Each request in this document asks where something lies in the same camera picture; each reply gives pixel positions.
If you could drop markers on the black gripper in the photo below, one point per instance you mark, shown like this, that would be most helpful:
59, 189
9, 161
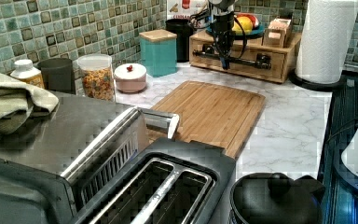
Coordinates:
223, 36

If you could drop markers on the teal canister with wooden lid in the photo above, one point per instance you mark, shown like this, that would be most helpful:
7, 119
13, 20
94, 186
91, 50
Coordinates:
158, 52

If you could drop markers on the black cylindrical canister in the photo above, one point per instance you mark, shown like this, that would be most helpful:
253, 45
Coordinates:
184, 31

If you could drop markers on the white-capped supplement bottle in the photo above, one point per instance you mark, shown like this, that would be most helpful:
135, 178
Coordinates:
26, 72

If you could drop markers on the pink ceramic bowl with lid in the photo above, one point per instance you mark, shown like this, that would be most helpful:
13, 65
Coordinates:
130, 77

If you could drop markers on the dark grey cup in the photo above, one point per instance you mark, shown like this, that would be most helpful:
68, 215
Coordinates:
58, 74

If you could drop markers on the wooden drawer with black handle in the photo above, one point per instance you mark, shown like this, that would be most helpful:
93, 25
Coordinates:
239, 60

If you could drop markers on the cereal box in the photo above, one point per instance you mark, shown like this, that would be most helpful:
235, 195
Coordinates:
183, 9

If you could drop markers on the black two-slot toaster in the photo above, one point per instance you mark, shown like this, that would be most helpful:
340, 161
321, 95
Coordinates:
170, 182

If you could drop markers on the wooden drawer cabinet box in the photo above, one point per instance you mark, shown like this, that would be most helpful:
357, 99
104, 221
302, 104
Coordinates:
292, 43

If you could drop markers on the folded beige towel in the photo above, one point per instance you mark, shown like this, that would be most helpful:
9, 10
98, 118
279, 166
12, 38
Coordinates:
20, 101

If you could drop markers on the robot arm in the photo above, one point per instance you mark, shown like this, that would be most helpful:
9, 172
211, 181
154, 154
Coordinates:
219, 6

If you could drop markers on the cereal jar with clear lid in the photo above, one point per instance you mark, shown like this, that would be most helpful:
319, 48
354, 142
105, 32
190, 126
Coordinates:
97, 76

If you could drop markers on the teal plate with fruit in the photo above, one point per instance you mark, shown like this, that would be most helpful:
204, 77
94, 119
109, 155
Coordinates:
248, 26

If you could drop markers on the paper towel roll on holder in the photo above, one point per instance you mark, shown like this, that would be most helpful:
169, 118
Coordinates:
325, 39

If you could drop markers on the small wooden box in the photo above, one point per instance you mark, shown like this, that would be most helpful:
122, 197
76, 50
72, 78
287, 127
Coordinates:
277, 33

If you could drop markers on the bamboo cutting board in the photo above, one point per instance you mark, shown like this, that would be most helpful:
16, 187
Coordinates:
214, 114

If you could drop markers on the steel toaster oven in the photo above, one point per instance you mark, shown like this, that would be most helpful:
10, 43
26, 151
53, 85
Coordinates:
53, 165

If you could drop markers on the black kettle with lid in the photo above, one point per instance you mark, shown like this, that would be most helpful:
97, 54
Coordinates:
264, 198

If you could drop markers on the black dish drying mat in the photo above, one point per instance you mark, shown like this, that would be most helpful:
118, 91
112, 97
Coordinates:
340, 201

